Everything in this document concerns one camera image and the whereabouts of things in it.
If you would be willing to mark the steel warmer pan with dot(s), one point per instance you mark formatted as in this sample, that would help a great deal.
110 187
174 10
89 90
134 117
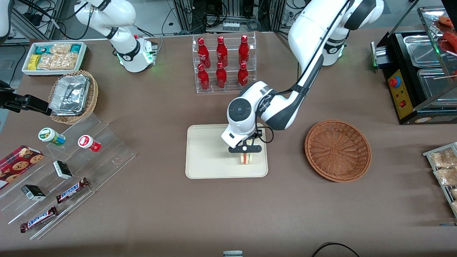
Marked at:
433 84
421 50

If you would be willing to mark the stack of foil trays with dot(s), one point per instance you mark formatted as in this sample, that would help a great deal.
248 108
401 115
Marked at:
69 94

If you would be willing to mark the white cup green lid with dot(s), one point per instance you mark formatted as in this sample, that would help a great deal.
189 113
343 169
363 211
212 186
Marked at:
48 135

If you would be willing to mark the grey metal block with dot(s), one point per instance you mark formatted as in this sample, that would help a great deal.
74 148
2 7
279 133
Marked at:
232 254

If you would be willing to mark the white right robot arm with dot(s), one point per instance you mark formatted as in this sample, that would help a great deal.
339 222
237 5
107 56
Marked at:
125 46

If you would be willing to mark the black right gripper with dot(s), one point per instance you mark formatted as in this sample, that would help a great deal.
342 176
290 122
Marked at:
22 101

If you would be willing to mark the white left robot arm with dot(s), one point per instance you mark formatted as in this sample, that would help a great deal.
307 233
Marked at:
310 32

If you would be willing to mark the large clear cracker bag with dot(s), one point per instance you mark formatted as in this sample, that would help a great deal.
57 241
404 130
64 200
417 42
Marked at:
59 61

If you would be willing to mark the small dark carton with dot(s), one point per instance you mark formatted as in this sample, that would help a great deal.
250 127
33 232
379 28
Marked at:
63 170
33 192

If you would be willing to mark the white cup red lid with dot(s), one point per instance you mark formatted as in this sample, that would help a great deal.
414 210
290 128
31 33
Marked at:
85 141

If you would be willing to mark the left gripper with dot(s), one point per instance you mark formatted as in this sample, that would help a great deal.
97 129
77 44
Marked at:
255 135

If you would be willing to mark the teal snack packet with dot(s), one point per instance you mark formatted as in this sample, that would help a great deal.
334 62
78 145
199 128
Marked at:
42 49
76 48

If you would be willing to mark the white plastic snack bin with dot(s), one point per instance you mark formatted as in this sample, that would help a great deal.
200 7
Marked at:
53 73

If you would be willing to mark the sandwich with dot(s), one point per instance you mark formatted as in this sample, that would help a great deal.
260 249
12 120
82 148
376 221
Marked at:
246 159

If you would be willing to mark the white power strip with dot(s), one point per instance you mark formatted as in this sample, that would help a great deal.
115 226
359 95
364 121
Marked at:
231 25

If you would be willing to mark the wooden skewer stick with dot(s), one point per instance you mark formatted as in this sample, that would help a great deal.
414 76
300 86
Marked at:
444 76

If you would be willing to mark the clear bag of crackers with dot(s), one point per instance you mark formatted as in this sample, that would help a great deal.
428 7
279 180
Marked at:
446 176
455 207
454 193
441 159

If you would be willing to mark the tray of packaged snacks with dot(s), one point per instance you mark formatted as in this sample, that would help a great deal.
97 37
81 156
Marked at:
439 148

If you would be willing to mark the tan wicker basket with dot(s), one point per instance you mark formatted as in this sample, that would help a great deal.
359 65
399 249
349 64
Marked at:
91 103

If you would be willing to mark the brown round wicker basket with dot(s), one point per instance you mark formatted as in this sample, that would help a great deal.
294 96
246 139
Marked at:
337 151

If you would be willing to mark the clear acrylic stepped display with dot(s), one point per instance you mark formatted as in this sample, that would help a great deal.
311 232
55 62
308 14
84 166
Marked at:
107 157

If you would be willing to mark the Snickers bar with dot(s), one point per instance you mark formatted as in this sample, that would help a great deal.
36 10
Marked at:
71 191
38 219

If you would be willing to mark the clear acrylic bottle rack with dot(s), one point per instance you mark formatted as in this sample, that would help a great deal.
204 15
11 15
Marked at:
231 89

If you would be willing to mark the yellow snack packet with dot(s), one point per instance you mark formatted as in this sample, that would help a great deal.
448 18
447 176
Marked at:
34 62

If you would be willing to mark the red cola bottle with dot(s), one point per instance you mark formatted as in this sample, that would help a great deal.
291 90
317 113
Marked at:
202 50
203 76
243 74
221 75
221 50
244 48

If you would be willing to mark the cream plastic tray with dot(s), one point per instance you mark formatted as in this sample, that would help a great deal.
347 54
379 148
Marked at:
207 157

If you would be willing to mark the red cookie box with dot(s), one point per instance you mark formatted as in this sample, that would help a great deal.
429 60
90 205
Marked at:
18 166

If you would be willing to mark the black food warmer yellow panel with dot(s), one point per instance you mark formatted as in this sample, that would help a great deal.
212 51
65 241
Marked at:
400 94

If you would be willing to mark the small clear cracker bag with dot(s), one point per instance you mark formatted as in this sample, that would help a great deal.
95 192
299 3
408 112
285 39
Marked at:
60 48

